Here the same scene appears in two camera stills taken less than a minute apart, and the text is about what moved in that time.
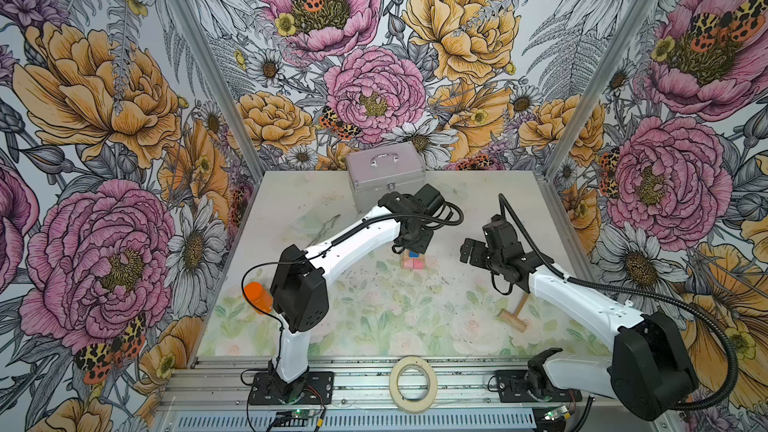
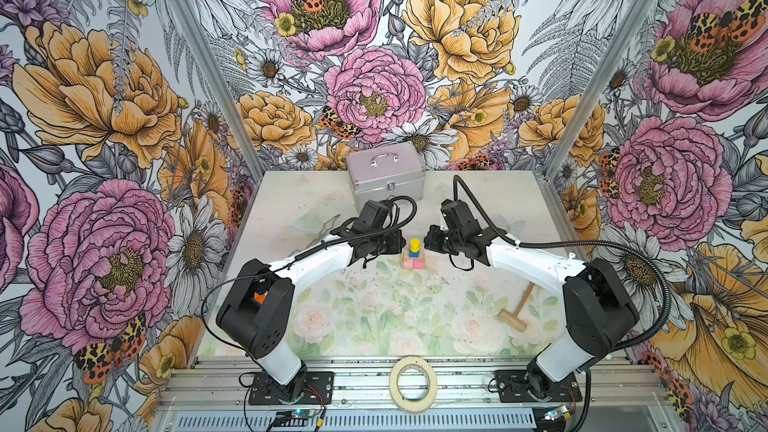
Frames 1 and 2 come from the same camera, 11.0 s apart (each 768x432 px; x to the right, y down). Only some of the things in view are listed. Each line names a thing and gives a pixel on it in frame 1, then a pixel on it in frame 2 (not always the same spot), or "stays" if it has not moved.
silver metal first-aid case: [377, 172] stays
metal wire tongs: [327, 226] stays
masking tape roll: [419, 405] stays
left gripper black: [421, 244] → [395, 247]
